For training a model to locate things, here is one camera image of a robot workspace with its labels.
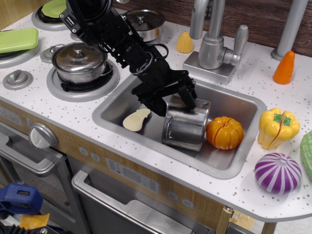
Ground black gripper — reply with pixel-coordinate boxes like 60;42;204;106
130;52;196;117

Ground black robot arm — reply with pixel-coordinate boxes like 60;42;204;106
60;0;197;117

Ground grey sink basin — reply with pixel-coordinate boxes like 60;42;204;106
93;76;267;179

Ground lidded steel pot front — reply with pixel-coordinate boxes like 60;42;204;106
52;42;113;84

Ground toy eggplant half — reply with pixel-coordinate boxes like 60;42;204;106
122;108;151;132

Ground yellow toy corn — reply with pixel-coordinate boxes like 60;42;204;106
176;32;194;53

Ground silver toy faucet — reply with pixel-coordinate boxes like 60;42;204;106
183;0;249;85

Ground orange toy pumpkin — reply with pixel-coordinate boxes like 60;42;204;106
206;117;244;150

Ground lidded steel saucepan back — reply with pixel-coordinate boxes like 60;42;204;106
122;9;165;42

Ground front right stove burner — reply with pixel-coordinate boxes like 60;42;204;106
46;60;119;102

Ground stove burner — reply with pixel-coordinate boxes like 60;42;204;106
46;60;119;102
31;5;68;31
0;40;40;68

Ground yellow toy bell pepper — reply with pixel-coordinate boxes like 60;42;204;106
257;108;300;149

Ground orange toy carrot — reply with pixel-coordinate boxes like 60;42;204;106
273;51;295;84

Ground grey vertical pole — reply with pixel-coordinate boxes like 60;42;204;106
271;0;309;61

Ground purple striped toy onion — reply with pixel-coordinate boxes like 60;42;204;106
254;153;302;195

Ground grey stove knob hidden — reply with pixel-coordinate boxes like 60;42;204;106
40;47;58;64

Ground grey oven dial knob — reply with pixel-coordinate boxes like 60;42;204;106
28;122;58;149

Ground green toy vegetable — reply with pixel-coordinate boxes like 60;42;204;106
300;131;312;180

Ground round green plate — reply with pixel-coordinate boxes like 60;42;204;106
41;0;66;18

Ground back left stove burner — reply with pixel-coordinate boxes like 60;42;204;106
31;5;68;31

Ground grey stove knob left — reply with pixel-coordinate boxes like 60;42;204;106
3;70;33;90

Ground front left stove burner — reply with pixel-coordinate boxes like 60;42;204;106
0;40;40;68

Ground green rectangular lid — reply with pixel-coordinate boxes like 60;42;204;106
0;28;39;54

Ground orange tape piece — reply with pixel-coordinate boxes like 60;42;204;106
19;214;50;230

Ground grey dishwasher door handle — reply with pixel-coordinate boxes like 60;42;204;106
71;170;215;234

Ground grey oven door handle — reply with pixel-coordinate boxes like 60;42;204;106
0;135;68;178

